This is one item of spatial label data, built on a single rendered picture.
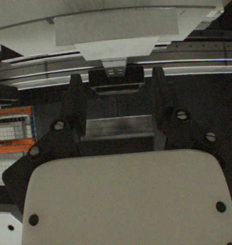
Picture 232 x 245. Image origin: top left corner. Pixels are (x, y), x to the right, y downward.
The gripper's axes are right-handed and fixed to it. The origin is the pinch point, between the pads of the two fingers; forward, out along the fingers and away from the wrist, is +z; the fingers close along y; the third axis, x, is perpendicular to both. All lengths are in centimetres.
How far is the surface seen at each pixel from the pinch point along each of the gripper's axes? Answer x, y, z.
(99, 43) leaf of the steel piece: 0.0, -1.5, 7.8
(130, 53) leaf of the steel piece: -3.6, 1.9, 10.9
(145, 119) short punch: -7.6, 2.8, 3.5
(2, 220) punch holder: -10.7, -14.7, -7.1
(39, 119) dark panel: -46, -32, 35
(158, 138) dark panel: -54, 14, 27
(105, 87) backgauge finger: -18.7, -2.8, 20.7
